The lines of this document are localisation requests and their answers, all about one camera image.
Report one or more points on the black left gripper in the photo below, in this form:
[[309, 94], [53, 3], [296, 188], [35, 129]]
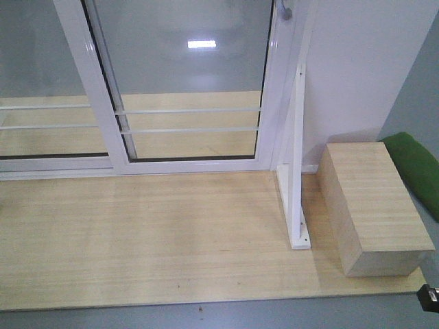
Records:
[[428, 298]]

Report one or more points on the grey metal door handle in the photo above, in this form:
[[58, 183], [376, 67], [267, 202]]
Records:
[[284, 12]]

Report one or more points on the white-framed transparent sliding door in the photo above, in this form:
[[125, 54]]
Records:
[[187, 86]]

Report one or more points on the light wooden box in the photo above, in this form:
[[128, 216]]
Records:
[[376, 225]]

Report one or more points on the green cushion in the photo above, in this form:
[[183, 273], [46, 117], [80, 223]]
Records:
[[417, 167]]

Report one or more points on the wooden platform board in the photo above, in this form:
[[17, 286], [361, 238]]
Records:
[[165, 239]]

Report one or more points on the fixed white-framed glass panel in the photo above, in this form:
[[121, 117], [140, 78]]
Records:
[[48, 124]]

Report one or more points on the white angled support bracket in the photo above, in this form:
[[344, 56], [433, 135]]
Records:
[[289, 170]]

